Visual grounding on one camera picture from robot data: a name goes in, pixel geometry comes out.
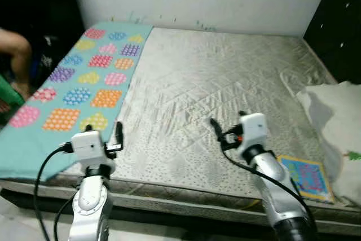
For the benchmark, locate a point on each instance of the yellow bordered children's book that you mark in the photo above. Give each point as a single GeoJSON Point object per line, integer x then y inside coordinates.
{"type": "Point", "coordinates": [304, 178]}

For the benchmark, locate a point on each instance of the white pillow with tree print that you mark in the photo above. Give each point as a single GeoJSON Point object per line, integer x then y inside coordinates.
{"type": "Point", "coordinates": [338, 122]}

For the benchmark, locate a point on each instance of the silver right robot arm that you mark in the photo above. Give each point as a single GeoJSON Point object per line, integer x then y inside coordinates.
{"type": "Point", "coordinates": [279, 196]}

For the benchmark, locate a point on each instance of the thick grey patterned mattress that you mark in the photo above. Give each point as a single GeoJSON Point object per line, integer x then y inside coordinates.
{"type": "Point", "coordinates": [225, 77]}

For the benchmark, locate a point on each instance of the teal blanket with colourful shapes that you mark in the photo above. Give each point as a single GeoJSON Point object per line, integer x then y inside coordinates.
{"type": "Point", "coordinates": [84, 83]}

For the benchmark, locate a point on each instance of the thin grey patterned mattress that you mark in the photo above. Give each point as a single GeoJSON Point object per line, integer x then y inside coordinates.
{"type": "Point", "coordinates": [169, 202]}

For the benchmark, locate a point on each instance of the green plastic stool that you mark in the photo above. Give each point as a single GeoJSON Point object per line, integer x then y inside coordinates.
{"type": "Point", "coordinates": [8, 97]}

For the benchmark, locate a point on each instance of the black tufted headboard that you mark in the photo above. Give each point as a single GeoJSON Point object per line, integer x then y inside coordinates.
{"type": "Point", "coordinates": [338, 26]}

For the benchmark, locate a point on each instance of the person in grey shorts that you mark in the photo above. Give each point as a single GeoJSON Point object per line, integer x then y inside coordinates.
{"type": "Point", "coordinates": [17, 55]}

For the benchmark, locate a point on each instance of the black chair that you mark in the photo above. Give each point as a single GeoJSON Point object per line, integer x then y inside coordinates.
{"type": "Point", "coordinates": [39, 4]}

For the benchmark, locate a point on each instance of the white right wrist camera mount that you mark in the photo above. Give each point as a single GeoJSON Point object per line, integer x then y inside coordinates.
{"type": "Point", "coordinates": [254, 128]}

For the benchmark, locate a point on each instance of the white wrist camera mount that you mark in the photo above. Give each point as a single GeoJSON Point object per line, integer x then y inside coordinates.
{"type": "Point", "coordinates": [254, 128]}
{"type": "Point", "coordinates": [87, 147]}

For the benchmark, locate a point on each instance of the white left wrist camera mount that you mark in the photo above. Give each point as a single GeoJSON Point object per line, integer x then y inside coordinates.
{"type": "Point", "coordinates": [87, 147]}

